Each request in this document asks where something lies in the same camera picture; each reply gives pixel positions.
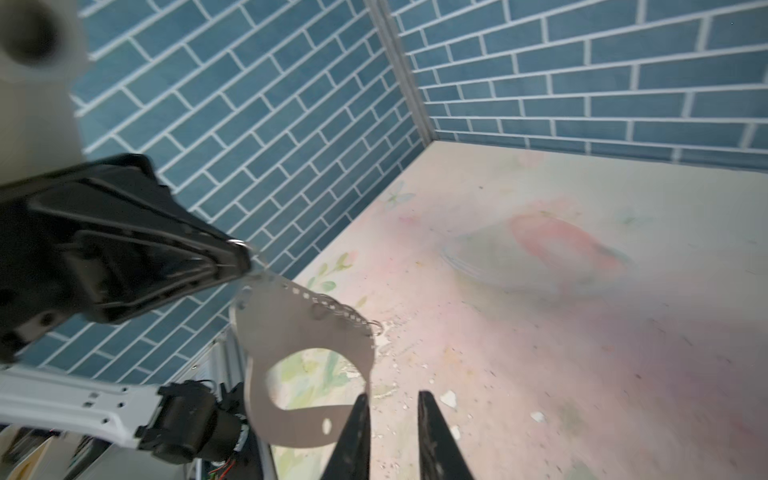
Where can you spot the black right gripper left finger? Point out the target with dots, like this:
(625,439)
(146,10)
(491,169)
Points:
(350,459)

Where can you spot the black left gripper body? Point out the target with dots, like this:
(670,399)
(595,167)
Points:
(36,296)

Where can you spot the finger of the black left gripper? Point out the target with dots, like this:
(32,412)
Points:
(118,278)
(124,200)

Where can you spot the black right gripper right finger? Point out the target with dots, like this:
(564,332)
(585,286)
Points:
(439,455)

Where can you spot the silver keyring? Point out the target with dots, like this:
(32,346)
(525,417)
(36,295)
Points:
(240,244)

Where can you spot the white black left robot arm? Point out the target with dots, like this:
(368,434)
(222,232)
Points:
(176,422)

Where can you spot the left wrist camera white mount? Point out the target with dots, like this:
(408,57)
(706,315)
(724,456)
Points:
(43,53)

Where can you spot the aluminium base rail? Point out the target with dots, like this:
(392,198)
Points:
(221,367)

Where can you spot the aluminium corner post left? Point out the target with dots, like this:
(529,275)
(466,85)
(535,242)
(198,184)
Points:
(387,31)

